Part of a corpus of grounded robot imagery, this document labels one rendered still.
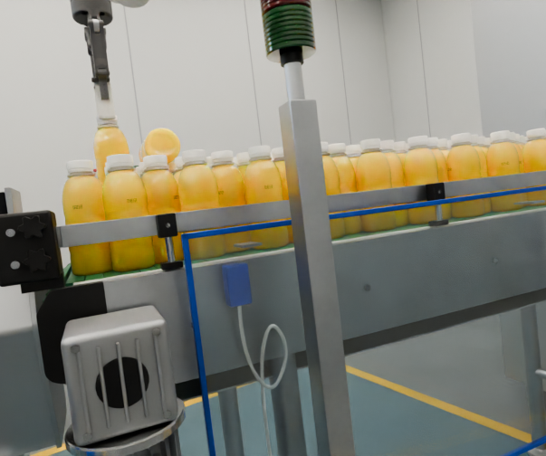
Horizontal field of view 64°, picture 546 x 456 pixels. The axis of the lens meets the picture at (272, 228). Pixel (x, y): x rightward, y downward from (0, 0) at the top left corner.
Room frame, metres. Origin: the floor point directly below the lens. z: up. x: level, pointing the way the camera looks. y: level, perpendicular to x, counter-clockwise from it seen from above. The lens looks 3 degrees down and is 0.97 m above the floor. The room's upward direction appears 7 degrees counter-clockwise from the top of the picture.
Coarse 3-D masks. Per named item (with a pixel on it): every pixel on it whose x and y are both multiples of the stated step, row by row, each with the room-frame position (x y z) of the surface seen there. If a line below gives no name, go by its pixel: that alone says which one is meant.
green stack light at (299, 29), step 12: (276, 12) 0.54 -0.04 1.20; (288, 12) 0.54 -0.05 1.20; (300, 12) 0.54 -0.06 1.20; (264, 24) 0.56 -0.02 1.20; (276, 24) 0.54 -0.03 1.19; (288, 24) 0.54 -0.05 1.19; (300, 24) 0.54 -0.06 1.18; (312, 24) 0.56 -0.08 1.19; (264, 36) 0.56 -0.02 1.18; (276, 36) 0.54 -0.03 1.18; (288, 36) 0.54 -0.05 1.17; (300, 36) 0.54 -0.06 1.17; (312, 36) 0.55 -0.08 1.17; (276, 48) 0.54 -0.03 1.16; (288, 48) 0.54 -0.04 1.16; (300, 48) 0.55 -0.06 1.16; (312, 48) 0.55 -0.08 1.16; (276, 60) 0.58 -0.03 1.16
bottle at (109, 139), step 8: (104, 128) 0.86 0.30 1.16; (112, 128) 0.87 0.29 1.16; (96, 136) 0.86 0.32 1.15; (104, 136) 0.86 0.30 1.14; (112, 136) 0.86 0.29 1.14; (120, 136) 0.87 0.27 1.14; (96, 144) 0.86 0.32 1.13; (104, 144) 0.85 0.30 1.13; (112, 144) 0.86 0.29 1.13; (120, 144) 0.87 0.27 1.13; (96, 152) 0.86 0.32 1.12; (104, 152) 0.85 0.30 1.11; (112, 152) 0.85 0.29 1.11; (120, 152) 0.86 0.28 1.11; (128, 152) 0.88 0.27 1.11; (96, 160) 0.87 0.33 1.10; (104, 160) 0.85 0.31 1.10; (96, 168) 0.87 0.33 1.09; (104, 176) 0.85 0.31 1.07
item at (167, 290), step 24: (72, 288) 0.58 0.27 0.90; (96, 288) 0.59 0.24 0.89; (120, 288) 0.60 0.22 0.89; (144, 288) 0.61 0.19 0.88; (168, 288) 0.63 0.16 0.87; (48, 312) 0.57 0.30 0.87; (72, 312) 0.58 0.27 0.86; (96, 312) 0.59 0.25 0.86; (168, 312) 0.62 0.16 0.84; (48, 336) 0.56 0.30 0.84; (168, 336) 0.62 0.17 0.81; (192, 336) 0.63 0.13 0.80; (48, 360) 0.56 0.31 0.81; (192, 360) 0.63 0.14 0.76; (192, 384) 0.70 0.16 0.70
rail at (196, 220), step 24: (360, 192) 0.78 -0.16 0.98; (384, 192) 0.80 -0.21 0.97; (408, 192) 0.82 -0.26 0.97; (456, 192) 0.86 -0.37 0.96; (480, 192) 0.88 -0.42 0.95; (144, 216) 0.64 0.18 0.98; (192, 216) 0.66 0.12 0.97; (216, 216) 0.68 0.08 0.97; (240, 216) 0.69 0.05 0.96; (264, 216) 0.71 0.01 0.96; (288, 216) 0.72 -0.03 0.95; (72, 240) 0.60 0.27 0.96; (96, 240) 0.61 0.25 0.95
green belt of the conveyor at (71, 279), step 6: (156, 264) 0.72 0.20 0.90; (66, 270) 0.82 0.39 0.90; (138, 270) 0.69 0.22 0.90; (144, 270) 0.66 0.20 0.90; (150, 270) 0.65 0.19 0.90; (66, 276) 0.70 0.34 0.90; (72, 276) 0.69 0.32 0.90; (78, 276) 0.68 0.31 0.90; (84, 276) 0.67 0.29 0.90; (90, 276) 0.66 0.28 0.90; (96, 276) 0.65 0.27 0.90; (102, 276) 0.64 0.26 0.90; (108, 276) 0.63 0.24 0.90; (66, 282) 0.61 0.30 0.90; (72, 282) 0.61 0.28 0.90
